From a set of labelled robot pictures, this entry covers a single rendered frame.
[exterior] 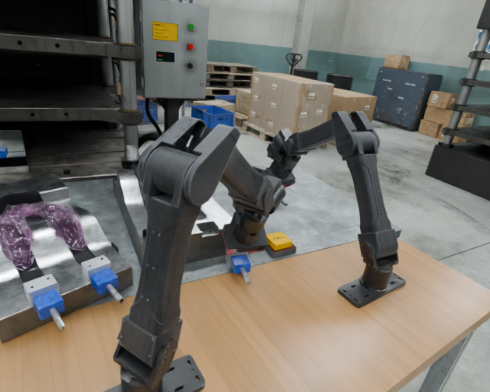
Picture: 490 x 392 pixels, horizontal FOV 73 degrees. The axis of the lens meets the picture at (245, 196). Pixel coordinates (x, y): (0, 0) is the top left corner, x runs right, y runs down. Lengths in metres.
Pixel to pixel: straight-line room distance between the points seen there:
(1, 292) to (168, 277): 0.42
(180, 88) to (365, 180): 1.04
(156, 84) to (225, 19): 6.56
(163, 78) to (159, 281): 1.24
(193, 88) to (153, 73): 0.19
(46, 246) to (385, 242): 0.80
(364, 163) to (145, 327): 0.62
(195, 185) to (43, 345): 0.47
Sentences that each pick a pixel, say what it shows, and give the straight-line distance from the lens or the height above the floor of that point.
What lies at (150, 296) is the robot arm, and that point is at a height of 1.01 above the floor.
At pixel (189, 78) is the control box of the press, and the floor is 1.16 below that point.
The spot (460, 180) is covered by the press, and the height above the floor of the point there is 0.09.
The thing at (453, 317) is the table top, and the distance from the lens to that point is 0.98.
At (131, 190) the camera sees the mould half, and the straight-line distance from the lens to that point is 1.05.
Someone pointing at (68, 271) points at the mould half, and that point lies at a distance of 0.83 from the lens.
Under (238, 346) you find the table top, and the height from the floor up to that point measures 0.80.
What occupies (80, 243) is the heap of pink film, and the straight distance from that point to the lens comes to 0.89.
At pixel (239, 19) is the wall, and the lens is 8.24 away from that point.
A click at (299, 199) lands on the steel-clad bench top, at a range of 1.33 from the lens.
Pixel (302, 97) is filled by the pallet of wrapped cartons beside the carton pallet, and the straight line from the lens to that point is 4.60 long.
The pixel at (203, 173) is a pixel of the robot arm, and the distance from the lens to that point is 0.43.
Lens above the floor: 1.35
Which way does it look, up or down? 25 degrees down
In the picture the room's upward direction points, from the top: 6 degrees clockwise
